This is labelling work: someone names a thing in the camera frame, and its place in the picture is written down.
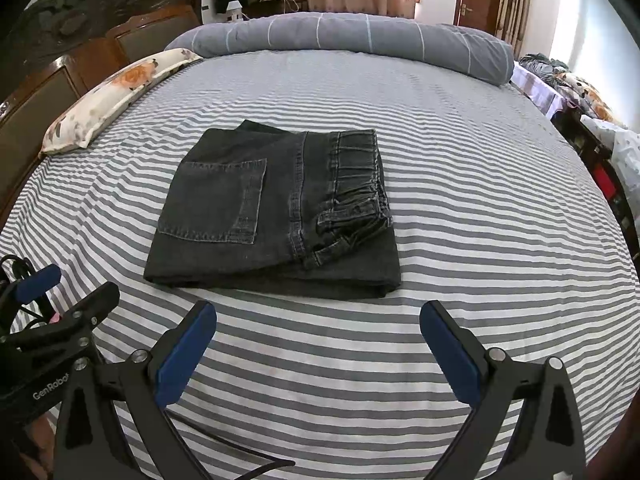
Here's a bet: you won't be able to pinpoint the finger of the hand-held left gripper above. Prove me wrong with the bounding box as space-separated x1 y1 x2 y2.
14 263 62 307
7 282 121 349

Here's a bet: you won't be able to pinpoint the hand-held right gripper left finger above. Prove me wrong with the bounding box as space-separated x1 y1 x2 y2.
52 300 218 480

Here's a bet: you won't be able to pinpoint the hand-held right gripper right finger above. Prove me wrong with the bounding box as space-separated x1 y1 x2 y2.
419 300 588 480

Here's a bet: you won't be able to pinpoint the dark grey denim pants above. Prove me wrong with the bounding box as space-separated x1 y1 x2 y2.
143 119 403 301

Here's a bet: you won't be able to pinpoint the grey white striped bed sheet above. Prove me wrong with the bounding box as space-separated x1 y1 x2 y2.
0 50 640 480

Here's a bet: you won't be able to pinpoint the floral pillow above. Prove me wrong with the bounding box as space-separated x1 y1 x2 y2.
39 47 203 157

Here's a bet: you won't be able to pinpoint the red box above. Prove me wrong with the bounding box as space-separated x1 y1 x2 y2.
594 169 617 202

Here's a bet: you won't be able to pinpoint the dark cluttered shelf unit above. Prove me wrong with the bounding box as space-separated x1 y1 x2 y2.
552 107 640 261

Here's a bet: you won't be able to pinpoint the carved wooden headboard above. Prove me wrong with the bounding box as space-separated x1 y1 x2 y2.
0 0 203 226

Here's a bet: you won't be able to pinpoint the lilac white cloth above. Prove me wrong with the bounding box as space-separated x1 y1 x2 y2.
512 59 571 122

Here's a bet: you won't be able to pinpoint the floral bedding pile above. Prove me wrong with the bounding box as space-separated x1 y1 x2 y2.
520 52 621 126

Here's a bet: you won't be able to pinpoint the grey rolled quilt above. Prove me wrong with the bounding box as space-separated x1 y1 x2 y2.
164 12 516 86

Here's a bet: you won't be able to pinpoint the black cable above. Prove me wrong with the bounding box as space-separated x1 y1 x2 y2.
165 407 297 480

